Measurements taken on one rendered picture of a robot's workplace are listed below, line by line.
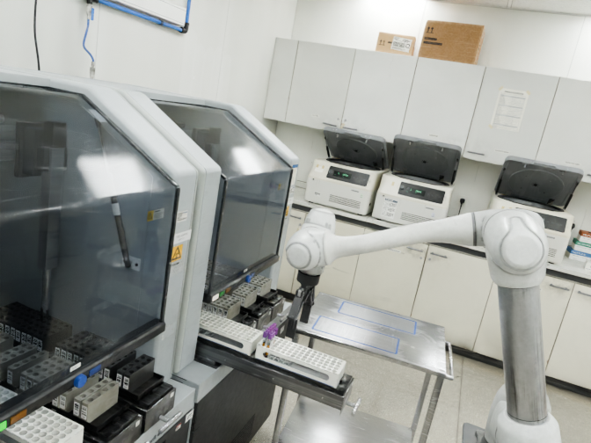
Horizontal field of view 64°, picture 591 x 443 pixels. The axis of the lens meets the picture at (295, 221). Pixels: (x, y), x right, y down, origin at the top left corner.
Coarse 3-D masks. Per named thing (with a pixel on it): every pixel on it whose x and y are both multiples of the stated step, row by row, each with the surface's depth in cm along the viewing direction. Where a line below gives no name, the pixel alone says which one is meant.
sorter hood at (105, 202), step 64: (0, 128) 100; (64, 128) 116; (0, 192) 86; (64, 192) 97; (128, 192) 112; (0, 256) 83; (64, 256) 97; (128, 256) 117; (0, 320) 87; (64, 320) 102; (128, 320) 124; (0, 384) 90; (64, 384) 105
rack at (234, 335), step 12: (204, 312) 179; (204, 324) 169; (216, 324) 171; (228, 324) 174; (240, 324) 175; (204, 336) 170; (216, 336) 174; (228, 336) 166; (240, 336) 167; (252, 336) 169; (240, 348) 165; (252, 348) 165
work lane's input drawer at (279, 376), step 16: (208, 352) 168; (224, 352) 165; (240, 352) 164; (240, 368) 164; (256, 368) 162; (272, 368) 161; (288, 384) 158; (304, 384) 156; (320, 384) 155; (352, 384) 163; (320, 400) 155; (336, 400) 153; (352, 416) 154
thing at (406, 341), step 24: (312, 312) 207; (336, 312) 211; (360, 312) 216; (384, 312) 221; (312, 336) 188; (336, 336) 189; (360, 336) 193; (384, 336) 197; (408, 336) 201; (432, 336) 205; (408, 360) 180; (432, 360) 183; (312, 408) 230; (432, 408) 180; (288, 432) 210; (312, 432) 213; (336, 432) 216; (360, 432) 219; (384, 432) 222; (408, 432) 225
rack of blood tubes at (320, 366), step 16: (256, 352) 163; (272, 352) 161; (288, 352) 161; (304, 352) 163; (320, 352) 165; (288, 368) 159; (304, 368) 164; (320, 368) 155; (336, 368) 157; (336, 384) 154
